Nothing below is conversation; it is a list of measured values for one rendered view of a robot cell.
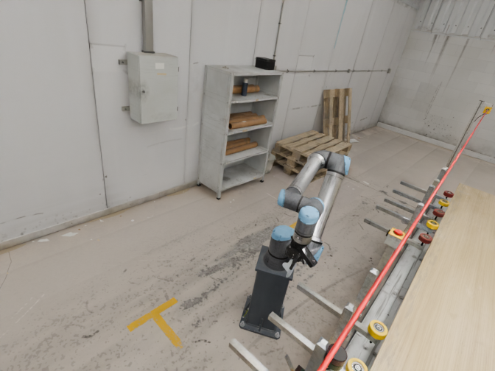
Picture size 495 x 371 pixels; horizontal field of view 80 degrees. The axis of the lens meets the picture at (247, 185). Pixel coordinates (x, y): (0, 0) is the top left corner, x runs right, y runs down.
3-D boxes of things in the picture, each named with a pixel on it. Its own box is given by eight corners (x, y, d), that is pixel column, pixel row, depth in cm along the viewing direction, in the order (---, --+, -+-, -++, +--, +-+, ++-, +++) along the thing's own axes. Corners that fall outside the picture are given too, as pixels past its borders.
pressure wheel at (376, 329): (367, 350, 134) (376, 335, 128) (359, 334, 141) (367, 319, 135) (382, 350, 135) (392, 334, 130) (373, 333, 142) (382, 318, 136)
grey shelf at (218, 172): (197, 185, 400) (204, 64, 325) (242, 170, 461) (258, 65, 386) (218, 199, 375) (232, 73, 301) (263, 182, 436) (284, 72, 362)
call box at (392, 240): (383, 244, 148) (388, 232, 144) (387, 238, 153) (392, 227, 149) (397, 252, 144) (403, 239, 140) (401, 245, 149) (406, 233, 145)
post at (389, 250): (358, 303, 169) (387, 244, 148) (361, 299, 173) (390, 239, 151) (365, 308, 167) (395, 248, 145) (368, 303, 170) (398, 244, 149)
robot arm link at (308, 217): (323, 209, 137) (317, 218, 129) (316, 230, 143) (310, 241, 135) (303, 202, 141) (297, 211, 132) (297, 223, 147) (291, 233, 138)
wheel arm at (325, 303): (295, 289, 157) (297, 283, 155) (298, 285, 160) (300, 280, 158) (374, 345, 135) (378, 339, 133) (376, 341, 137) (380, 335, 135)
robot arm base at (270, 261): (261, 266, 198) (263, 255, 194) (265, 249, 215) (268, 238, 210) (288, 274, 196) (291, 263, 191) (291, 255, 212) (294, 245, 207)
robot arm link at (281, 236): (273, 240, 209) (278, 220, 201) (295, 249, 204) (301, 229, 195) (264, 252, 197) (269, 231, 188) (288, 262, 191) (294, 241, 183)
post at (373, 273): (338, 336, 153) (369, 269, 130) (341, 332, 155) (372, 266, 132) (344, 341, 151) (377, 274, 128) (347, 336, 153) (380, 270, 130)
